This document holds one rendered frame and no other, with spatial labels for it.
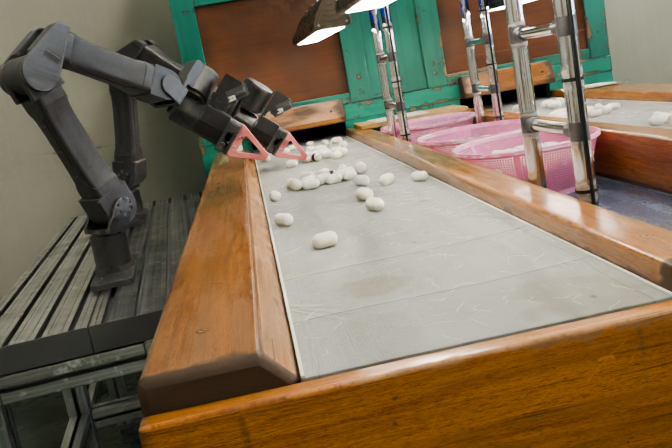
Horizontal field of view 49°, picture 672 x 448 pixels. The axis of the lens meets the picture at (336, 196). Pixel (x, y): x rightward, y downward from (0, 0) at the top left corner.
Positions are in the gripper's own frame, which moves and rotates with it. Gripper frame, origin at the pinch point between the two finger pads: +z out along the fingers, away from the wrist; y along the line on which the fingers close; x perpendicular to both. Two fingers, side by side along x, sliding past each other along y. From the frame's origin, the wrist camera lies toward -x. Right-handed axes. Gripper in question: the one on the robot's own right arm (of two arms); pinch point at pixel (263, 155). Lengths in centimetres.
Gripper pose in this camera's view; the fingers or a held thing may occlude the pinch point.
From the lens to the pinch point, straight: 149.3
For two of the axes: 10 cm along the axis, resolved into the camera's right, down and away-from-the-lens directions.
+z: 8.6, 4.8, 1.9
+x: -5.0, 8.7, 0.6
